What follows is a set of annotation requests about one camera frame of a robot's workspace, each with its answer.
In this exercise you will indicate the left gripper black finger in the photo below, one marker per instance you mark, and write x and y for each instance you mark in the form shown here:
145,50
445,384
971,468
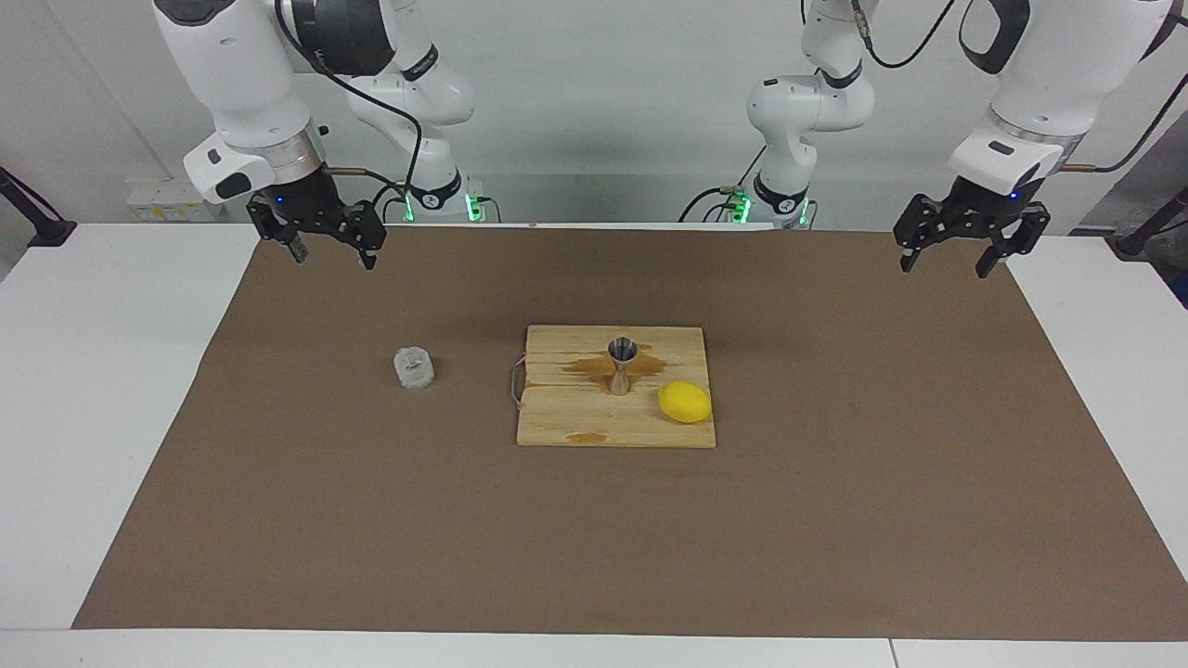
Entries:
922,224
1016,237

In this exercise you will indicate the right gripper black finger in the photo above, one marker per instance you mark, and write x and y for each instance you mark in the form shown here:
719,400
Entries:
367,230
274,227

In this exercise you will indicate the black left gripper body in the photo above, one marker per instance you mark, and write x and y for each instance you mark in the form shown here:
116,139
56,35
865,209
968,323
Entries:
986,204

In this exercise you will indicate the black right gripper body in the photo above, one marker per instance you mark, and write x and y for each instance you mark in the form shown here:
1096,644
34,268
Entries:
302,202

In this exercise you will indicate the clear glass cup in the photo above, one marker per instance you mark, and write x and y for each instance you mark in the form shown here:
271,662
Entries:
414,366

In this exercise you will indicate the steel double jigger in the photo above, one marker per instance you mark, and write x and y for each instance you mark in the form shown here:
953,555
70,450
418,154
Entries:
622,351

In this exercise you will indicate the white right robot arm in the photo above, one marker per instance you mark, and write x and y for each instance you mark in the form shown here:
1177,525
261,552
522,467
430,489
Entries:
241,65

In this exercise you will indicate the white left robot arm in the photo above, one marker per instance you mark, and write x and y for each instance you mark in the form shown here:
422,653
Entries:
807,102

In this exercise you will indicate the black clamp stand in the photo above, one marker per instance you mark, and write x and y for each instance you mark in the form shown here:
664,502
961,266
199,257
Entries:
51,233
1134,246

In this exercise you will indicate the wooden cutting board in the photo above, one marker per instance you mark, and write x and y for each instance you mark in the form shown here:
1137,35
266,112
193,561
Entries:
575,417

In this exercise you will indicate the brown table mat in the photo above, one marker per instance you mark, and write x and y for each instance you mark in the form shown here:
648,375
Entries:
371,520

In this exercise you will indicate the yellow lemon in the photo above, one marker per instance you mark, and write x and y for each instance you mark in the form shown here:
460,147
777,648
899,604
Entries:
685,402

